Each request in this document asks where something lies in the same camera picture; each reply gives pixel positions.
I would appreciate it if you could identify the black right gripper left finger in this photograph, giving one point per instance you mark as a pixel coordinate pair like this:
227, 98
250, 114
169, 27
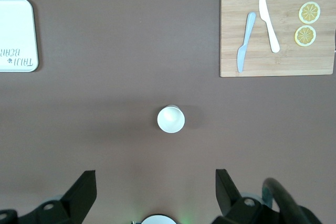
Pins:
76, 200

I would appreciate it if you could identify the wooden cutting board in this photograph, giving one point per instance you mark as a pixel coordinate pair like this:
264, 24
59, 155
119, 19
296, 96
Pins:
288, 58

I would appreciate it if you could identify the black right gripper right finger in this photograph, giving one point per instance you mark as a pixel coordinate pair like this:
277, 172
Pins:
231, 208

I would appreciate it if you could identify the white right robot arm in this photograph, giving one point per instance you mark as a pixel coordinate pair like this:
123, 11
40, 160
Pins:
158, 220

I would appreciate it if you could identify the white plastic cup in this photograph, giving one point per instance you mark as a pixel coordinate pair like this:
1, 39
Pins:
170, 119

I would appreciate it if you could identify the yellow lemon slice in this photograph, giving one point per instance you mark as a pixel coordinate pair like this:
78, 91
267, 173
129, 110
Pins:
305, 36
309, 12

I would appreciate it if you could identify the white bear print tray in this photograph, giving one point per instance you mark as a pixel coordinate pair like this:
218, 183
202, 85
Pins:
15, 32

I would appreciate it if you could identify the white plastic knife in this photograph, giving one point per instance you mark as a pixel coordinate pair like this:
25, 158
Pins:
268, 24

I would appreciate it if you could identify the grey-blue plastic knife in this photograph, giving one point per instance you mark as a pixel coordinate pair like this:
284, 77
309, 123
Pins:
246, 40

